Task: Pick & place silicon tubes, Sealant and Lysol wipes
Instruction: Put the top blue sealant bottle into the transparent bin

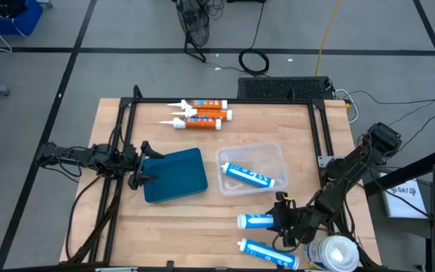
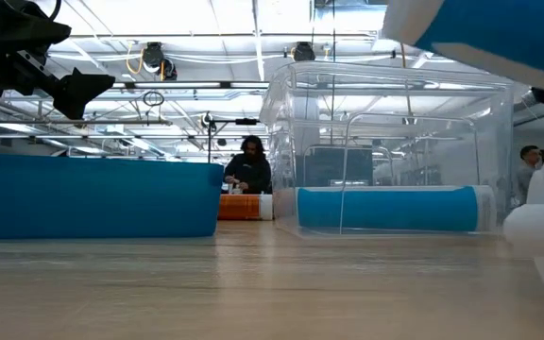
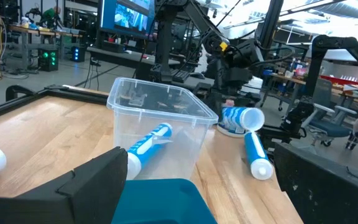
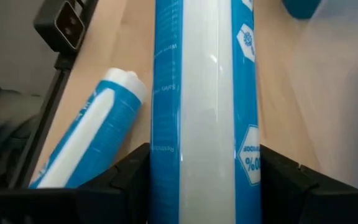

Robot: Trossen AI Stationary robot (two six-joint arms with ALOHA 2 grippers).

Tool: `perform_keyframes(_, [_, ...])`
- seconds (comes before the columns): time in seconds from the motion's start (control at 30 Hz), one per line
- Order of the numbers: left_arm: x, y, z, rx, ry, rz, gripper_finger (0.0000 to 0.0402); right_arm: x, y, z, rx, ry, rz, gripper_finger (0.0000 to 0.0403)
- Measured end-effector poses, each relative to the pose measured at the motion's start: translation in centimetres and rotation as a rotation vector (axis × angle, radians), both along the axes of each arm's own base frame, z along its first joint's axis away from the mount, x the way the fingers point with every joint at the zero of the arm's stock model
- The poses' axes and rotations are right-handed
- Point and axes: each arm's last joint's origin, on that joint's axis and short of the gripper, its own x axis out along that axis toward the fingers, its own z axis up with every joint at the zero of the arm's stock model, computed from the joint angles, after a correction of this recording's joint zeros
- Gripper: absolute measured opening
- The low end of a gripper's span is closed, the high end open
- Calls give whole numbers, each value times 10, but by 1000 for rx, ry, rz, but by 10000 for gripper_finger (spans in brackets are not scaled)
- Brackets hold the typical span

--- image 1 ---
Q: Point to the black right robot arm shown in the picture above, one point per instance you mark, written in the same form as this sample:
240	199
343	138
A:
349	174

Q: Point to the teal plastic tray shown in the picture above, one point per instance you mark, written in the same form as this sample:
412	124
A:
176	175

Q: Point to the white paper booklet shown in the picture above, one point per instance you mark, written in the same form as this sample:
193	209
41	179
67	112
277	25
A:
402	200

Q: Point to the black metal table frame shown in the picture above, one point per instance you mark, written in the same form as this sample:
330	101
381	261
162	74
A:
221	100

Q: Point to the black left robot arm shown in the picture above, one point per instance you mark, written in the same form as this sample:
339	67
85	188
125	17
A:
70	155

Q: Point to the blue plastic bin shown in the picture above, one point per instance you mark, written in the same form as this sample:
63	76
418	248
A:
25	22

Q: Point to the Lysol wipes canister white lid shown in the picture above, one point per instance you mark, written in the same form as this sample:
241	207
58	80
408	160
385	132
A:
334	254

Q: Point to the black floor fan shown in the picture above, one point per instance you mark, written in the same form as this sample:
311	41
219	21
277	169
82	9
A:
195	22

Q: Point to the orange sealant tube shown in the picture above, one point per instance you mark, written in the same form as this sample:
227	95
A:
202	123
211	114
210	104

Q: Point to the silver mounting plate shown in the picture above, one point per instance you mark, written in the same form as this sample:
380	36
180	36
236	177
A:
325	161

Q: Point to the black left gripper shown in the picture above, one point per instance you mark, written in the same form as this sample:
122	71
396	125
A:
134	162

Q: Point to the clear plastic container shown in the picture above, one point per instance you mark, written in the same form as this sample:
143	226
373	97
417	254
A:
263	158

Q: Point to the blue silicone tube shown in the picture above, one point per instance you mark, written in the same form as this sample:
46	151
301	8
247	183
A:
268	254
247	175
255	221

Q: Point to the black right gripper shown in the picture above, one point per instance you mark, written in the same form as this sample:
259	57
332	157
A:
297	223

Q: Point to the black perforated computer case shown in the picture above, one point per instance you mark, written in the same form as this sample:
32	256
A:
281	88

